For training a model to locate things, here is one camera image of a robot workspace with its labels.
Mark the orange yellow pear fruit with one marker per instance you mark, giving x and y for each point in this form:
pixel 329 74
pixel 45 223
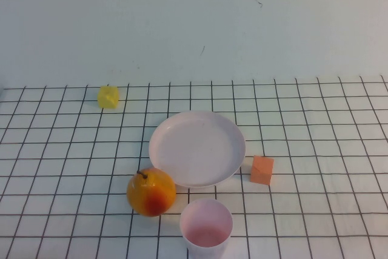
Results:
pixel 151 193

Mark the yellow cube block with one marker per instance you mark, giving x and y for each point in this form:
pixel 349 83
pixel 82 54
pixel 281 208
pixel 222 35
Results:
pixel 107 97

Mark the pale pink plastic cup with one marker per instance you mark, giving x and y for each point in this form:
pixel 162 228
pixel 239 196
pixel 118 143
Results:
pixel 206 240

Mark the pale pink round plate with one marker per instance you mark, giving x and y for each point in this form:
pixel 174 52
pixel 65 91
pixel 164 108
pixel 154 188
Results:
pixel 197 150

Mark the orange cube block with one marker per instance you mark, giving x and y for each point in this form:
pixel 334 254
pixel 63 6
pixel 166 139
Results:
pixel 261 171

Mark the white black-grid tablecloth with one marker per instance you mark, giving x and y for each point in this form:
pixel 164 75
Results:
pixel 60 150

